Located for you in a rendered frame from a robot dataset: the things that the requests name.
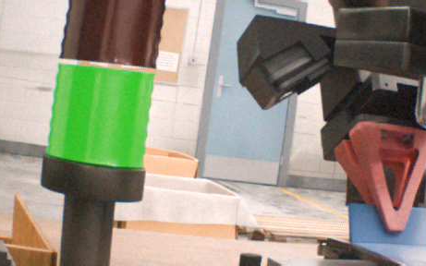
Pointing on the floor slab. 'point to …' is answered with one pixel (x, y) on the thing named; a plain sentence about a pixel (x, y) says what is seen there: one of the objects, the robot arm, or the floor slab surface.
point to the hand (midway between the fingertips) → (392, 223)
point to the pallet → (298, 229)
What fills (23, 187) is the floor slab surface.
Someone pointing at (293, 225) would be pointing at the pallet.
